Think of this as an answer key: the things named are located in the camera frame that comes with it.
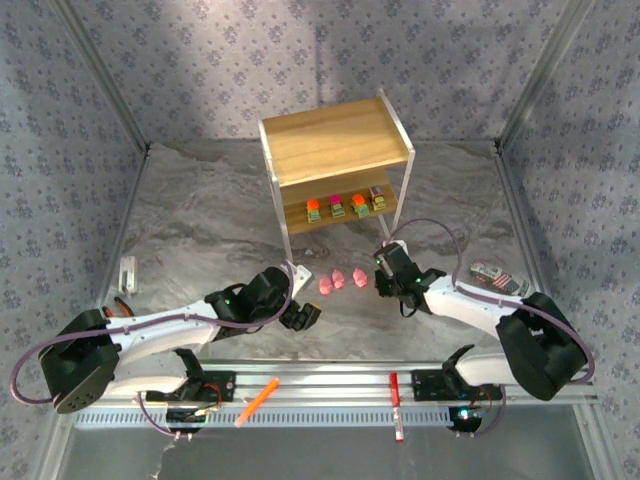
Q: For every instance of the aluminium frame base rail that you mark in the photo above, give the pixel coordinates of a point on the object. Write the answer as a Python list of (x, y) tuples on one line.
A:
[(522, 225), (126, 215)]

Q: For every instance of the aluminium frame post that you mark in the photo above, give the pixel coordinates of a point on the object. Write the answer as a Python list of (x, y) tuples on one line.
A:
[(105, 75), (542, 75)]

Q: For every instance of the aluminium extrusion rail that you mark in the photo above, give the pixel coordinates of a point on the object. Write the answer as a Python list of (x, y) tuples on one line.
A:
[(325, 380)]

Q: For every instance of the wooden two-tier shelf white frame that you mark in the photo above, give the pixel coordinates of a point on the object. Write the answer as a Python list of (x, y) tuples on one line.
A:
[(335, 145)]

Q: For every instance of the orange marker pen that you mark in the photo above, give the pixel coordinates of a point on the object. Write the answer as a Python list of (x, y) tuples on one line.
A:
[(257, 402)]

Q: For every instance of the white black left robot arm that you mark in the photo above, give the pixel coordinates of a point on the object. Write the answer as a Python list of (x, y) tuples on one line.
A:
[(150, 327)]

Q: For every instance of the black controller board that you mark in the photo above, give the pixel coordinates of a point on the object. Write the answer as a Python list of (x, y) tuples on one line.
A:
[(185, 416), (467, 421)]

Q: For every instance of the pink-roofed green toy car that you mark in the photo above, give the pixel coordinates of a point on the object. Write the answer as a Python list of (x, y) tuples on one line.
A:
[(337, 206)]

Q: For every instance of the orange-roofed green toy car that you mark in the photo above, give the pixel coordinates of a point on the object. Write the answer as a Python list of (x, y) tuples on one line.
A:
[(313, 211), (359, 206)]

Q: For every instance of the white plastic clip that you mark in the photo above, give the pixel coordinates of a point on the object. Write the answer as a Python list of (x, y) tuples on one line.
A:
[(128, 277)]

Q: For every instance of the small striped toy block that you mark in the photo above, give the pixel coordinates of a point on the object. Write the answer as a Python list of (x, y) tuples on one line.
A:
[(377, 198)]

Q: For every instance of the pink plastic toy pig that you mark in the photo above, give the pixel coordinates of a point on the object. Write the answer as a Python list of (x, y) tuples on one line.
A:
[(359, 277), (325, 285), (338, 278)]

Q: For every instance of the red white marker pen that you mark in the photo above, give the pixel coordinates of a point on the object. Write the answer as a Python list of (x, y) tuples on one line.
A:
[(394, 390)]

